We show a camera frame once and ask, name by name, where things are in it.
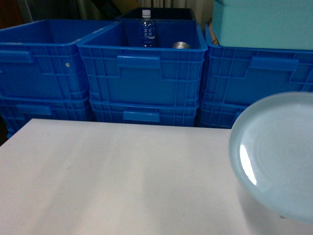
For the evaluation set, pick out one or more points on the light blue round plate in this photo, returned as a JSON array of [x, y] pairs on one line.
[[271, 153]]

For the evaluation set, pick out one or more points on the blue crate bottom middle stack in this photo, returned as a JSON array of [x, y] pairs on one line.
[[144, 114]]

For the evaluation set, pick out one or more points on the blue crate stack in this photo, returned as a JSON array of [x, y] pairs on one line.
[[218, 115], [144, 114], [17, 112], [41, 59]]

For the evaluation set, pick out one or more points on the blue crate bottom right stack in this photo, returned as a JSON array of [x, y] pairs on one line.
[[218, 115]]

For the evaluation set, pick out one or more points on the blue crate with bottle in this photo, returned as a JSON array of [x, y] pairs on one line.
[[121, 70]]

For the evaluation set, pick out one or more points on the silver metal can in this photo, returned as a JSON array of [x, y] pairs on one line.
[[181, 45]]

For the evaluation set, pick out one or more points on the clear water bottle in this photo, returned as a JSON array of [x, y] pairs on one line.
[[147, 35]]

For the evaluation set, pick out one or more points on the blue crate under teal bin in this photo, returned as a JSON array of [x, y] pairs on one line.
[[239, 75]]

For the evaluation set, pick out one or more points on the blue crate top left stack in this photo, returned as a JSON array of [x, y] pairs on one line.
[[41, 59]]

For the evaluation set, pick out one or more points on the blue crate bottom left stack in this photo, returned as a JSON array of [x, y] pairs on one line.
[[17, 112]]

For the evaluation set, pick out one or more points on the teal plastic bin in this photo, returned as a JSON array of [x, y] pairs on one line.
[[275, 24]]

